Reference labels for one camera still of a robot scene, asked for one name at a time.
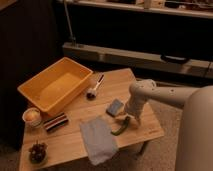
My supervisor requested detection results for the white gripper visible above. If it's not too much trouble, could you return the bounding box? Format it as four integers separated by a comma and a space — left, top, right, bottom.
123, 95, 147, 127

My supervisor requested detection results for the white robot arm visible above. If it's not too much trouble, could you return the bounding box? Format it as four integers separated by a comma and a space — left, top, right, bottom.
124, 79, 213, 171

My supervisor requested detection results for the blue sponge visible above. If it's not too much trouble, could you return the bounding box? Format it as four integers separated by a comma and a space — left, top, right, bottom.
106, 99, 123, 117

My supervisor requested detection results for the light blue cloth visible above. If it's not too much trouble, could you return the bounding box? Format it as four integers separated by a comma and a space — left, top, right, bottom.
80, 117, 118, 165

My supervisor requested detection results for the yellow plastic bin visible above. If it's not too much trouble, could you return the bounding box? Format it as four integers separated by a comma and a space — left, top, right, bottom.
18, 57, 93, 116

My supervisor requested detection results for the striped black red white block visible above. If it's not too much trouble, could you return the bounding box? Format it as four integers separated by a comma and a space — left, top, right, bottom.
43, 113, 69, 133

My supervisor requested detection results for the wooden table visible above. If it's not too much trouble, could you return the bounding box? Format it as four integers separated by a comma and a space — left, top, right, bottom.
19, 68, 164, 171

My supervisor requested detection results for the metal pole stand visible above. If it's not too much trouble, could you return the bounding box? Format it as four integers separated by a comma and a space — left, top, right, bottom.
63, 0, 77, 46

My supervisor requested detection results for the white bowl with food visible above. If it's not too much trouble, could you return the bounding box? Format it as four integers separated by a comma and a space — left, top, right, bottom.
22, 107, 42, 127

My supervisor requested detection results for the grey metal bench rail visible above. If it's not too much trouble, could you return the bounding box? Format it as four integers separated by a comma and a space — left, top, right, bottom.
62, 42, 213, 79

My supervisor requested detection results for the black handle on rail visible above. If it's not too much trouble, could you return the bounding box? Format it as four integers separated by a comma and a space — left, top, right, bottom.
160, 55, 190, 64

